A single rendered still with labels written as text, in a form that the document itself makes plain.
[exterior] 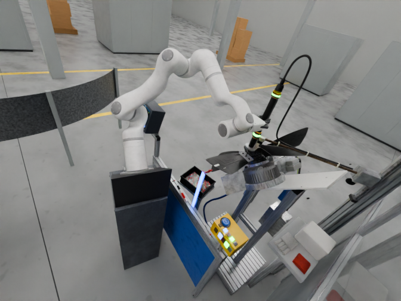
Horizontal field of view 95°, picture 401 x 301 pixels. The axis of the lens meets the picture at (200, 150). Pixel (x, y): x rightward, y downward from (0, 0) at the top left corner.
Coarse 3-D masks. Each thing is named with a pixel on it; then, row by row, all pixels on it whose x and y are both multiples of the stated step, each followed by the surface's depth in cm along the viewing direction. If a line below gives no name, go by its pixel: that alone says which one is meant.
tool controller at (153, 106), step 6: (150, 102) 135; (150, 108) 127; (156, 108) 131; (150, 114) 127; (156, 114) 129; (162, 114) 132; (150, 120) 129; (156, 120) 132; (162, 120) 135; (150, 126) 132; (156, 126) 136; (144, 132) 134; (150, 132) 136; (156, 132) 139
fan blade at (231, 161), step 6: (216, 156) 116; (222, 156) 116; (228, 156) 116; (234, 156) 116; (240, 156) 117; (210, 162) 110; (216, 162) 110; (222, 162) 109; (228, 162) 110; (234, 162) 111; (240, 162) 112; (246, 162) 114; (222, 168) 104; (228, 168) 104; (234, 168) 106
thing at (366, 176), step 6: (354, 168) 104; (360, 168) 99; (366, 168) 100; (354, 174) 102; (360, 174) 98; (366, 174) 97; (372, 174) 97; (378, 174) 98; (354, 180) 101; (360, 180) 99; (366, 180) 98; (372, 180) 97; (378, 180) 96; (372, 186) 100
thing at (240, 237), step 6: (222, 216) 95; (228, 216) 96; (216, 222) 92; (234, 222) 94; (222, 228) 90; (228, 228) 91; (234, 228) 92; (216, 234) 93; (222, 234) 89; (234, 234) 89; (240, 234) 90; (228, 240) 86; (234, 240) 87; (240, 240) 88; (246, 240) 88; (222, 246) 91; (234, 246) 85; (240, 246) 87; (228, 252) 88; (234, 252) 87
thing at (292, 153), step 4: (264, 148) 110; (268, 148) 105; (272, 148) 101; (276, 148) 97; (280, 148) 93; (284, 148) 90; (272, 152) 109; (276, 152) 106; (280, 152) 103; (284, 152) 100; (288, 152) 97; (292, 152) 95; (296, 152) 93
